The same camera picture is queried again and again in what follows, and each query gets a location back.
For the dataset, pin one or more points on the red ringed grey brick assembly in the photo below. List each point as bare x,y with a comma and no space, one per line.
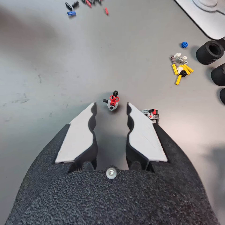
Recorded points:
112,103

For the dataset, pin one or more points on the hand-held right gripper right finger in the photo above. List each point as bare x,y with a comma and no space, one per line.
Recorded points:
147,140

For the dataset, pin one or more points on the blue toy gear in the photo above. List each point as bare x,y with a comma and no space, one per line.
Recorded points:
184,44

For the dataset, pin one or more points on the silver booklet stand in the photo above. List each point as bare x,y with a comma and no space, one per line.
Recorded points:
202,17

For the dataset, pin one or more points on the grey desk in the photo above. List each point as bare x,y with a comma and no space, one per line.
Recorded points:
52,61

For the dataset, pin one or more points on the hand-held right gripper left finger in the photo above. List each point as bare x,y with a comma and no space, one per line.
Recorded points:
77,138

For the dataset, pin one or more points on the pile of yellow white toy parts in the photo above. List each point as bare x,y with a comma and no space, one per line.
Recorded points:
182,68

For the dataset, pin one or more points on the black toy tire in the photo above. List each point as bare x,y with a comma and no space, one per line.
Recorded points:
202,58
218,77
222,96

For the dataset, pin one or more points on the pile of small toy pins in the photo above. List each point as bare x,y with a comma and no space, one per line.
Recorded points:
88,3

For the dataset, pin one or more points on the grey red black brick assembly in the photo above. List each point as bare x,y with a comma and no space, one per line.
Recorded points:
153,115

